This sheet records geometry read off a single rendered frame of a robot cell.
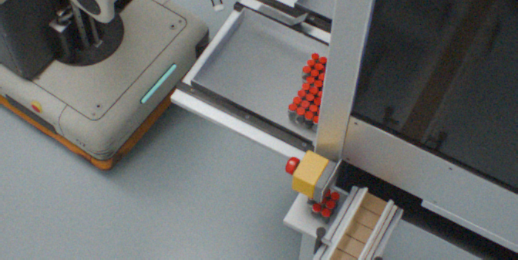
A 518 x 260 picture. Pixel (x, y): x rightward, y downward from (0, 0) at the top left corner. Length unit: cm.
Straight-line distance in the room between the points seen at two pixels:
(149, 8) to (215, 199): 71
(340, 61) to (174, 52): 141
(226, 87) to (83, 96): 85
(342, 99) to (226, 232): 130
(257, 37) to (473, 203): 75
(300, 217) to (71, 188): 125
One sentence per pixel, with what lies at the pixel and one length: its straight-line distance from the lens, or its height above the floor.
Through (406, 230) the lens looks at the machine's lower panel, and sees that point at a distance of 197.
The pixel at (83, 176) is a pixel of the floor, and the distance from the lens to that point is 298.
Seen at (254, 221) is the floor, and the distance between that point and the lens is 285.
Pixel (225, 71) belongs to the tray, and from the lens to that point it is 209.
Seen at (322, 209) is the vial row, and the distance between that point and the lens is 187.
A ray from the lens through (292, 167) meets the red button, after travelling 181.
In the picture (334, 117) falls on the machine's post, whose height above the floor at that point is 117.
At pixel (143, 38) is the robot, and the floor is 28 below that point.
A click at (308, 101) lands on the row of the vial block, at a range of 200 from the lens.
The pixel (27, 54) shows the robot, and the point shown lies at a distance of 276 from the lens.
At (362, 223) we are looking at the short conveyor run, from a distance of 186.
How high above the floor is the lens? 262
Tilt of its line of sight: 60 degrees down
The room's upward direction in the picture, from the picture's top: 1 degrees clockwise
